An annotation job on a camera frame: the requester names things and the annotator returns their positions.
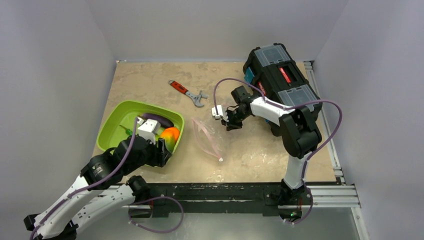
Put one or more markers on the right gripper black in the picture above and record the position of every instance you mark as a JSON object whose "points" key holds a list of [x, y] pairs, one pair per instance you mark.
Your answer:
{"points": [[231, 117]]}

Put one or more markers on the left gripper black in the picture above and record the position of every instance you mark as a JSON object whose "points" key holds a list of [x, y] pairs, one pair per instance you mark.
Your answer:
{"points": [[161, 153]]}

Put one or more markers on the green orange fake mango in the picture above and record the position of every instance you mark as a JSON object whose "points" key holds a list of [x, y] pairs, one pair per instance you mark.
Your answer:
{"points": [[170, 136]]}

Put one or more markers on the clear zip top bag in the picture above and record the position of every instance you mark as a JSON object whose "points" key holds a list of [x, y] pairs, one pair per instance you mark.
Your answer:
{"points": [[212, 137]]}

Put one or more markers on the purple fake eggplant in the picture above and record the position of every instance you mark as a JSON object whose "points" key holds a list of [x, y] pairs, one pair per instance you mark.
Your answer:
{"points": [[159, 119]]}

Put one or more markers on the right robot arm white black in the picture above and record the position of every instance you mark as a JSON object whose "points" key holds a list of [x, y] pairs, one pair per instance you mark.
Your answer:
{"points": [[297, 128]]}

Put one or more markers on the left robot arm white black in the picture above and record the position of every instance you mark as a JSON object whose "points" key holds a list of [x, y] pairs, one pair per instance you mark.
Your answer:
{"points": [[96, 191]]}

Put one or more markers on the green plastic tray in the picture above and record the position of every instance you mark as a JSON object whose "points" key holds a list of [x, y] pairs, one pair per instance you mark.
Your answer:
{"points": [[124, 114]]}

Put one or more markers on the black plastic toolbox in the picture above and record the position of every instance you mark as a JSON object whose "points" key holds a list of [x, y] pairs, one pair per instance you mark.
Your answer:
{"points": [[272, 70]]}

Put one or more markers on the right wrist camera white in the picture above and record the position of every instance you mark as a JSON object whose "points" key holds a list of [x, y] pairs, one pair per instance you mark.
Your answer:
{"points": [[219, 113]]}

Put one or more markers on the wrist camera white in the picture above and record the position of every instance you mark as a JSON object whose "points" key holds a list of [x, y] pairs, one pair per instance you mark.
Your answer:
{"points": [[148, 129], [219, 113]]}

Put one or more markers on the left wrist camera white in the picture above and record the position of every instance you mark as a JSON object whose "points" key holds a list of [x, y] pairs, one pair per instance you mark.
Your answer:
{"points": [[148, 129]]}

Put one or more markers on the red handled adjustable wrench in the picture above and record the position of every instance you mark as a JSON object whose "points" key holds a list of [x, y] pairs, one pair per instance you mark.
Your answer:
{"points": [[196, 98]]}

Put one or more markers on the black mounting base rail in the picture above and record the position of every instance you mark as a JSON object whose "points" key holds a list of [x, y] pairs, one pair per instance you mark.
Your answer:
{"points": [[270, 199]]}

